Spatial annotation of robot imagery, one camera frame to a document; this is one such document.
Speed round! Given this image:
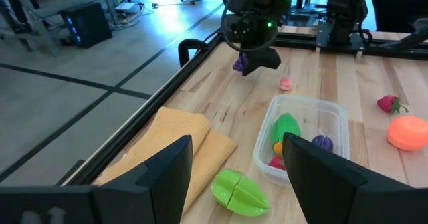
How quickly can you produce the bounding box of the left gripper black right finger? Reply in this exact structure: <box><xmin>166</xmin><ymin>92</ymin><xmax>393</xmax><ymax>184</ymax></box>
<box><xmin>282</xmin><ymin>132</ymin><xmax>428</xmax><ymax>224</ymax></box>

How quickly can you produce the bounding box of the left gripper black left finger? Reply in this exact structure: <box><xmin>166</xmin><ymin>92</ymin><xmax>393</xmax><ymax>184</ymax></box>
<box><xmin>0</xmin><ymin>134</ymin><xmax>194</xmax><ymax>224</ymax></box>

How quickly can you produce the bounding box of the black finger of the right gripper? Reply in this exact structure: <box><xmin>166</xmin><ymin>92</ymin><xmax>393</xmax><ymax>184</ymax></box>
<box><xmin>241</xmin><ymin>47</ymin><xmax>282</xmax><ymax>77</ymax></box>

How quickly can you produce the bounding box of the purple toy blackberry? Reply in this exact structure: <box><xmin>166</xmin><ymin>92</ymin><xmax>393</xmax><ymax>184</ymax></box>
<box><xmin>232</xmin><ymin>53</ymin><xmax>248</xmax><ymax>73</ymax></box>

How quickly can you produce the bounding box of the pink toy fruit piece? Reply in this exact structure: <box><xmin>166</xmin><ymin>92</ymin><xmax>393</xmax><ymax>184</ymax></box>
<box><xmin>279</xmin><ymin>76</ymin><xmax>294</xmax><ymax>92</ymax></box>

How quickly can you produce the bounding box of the purple toy eggplant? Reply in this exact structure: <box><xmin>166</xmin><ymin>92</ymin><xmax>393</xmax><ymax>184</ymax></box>
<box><xmin>311</xmin><ymin>134</ymin><xmax>334</xmax><ymax>153</ymax></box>

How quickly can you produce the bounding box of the red toy strawberry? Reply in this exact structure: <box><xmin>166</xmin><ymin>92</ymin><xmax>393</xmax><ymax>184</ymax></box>
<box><xmin>267</xmin><ymin>155</ymin><xmax>287</xmax><ymax>171</ymax></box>
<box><xmin>377</xmin><ymin>94</ymin><xmax>409</xmax><ymax>115</ymax></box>

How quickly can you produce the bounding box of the green toy corn husk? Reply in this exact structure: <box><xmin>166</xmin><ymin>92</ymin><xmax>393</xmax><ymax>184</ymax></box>
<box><xmin>270</xmin><ymin>112</ymin><xmax>302</xmax><ymax>156</ymax></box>

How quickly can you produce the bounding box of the light green toy vegetable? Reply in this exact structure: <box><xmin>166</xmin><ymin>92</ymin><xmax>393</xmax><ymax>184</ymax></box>
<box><xmin>211</xmin><ymin>168</ymin><xmax>270</xmax><ymax>217</ymax></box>

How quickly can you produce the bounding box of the orange toy fruit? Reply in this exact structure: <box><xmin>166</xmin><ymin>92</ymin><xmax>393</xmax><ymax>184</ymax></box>
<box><xmin>386</xmin><ymin>114</ymin><xmax>428</xmax><ymax>152</ymax></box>

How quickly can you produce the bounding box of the clear plastic tupperware container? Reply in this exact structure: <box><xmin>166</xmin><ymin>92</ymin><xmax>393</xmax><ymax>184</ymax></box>
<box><xmin>252</xmin><ymin>94</ymin><xmax>350</xmax><ymax>187</ymax></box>

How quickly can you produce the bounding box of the folded yellow cloth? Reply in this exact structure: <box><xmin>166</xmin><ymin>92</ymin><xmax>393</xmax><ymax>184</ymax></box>
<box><xmin>93</xmin><ymin>106</ymin><xmax>239</xmax><ymax>215</ymax></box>

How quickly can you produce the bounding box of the white floor device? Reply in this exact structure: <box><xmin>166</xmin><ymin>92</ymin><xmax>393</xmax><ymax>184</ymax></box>
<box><xmin>114</xmin><ymin>1</ymin><xmax>138</xmax><ymax>13</ymax></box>

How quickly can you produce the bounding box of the grey diagonal metal strut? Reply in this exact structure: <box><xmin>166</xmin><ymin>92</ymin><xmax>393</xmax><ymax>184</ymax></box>
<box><xmin>376</xmin><ymin>18</ymin><xmax>428</xmax><ymax>53</ymax></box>

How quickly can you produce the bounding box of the black chair back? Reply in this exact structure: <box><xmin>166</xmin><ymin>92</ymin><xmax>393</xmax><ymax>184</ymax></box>
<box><xmin>370</xmin><ymin>0</ymin><xmax>428</xmax><ymax>34</ymax></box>

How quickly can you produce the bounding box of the black computer tower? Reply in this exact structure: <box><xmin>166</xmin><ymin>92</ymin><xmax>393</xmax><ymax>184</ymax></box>
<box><xmin>59</xmin><ymin>2</ymin><xmax>114</xmax><ymax>49</ymax></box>

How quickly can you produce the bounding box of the grey metal desk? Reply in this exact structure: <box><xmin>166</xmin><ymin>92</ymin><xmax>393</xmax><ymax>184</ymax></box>
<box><xmin>0</xmin><ymin>0</ymin><xmax>118</xmax><ymax>57</ymax></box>

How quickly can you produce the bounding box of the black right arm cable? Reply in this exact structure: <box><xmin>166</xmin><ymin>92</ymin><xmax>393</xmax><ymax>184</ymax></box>
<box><xmin>219</xmin><ymin>0</ymin><xmax>279</xmax><ymax>53</ymax></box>

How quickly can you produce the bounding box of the black curved corner handle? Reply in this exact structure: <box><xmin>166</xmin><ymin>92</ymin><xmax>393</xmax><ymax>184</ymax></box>
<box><xmin>177</xmin><ymin>38</ymin><xmax>211</xmax><ymax>68</ymax></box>

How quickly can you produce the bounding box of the black table frame rail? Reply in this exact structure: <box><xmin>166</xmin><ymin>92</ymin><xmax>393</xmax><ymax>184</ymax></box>
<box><xmin>55</xmin><ymin>29</ymin><xmax>428</xmax><ymax>187</ymax></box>

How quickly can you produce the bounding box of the floor cable bundle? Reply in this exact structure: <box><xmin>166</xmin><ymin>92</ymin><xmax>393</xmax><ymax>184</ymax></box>
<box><xmin>110</xmin><ymin>3</ymin><xmax>158</xmax><ymax>27</ymax></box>

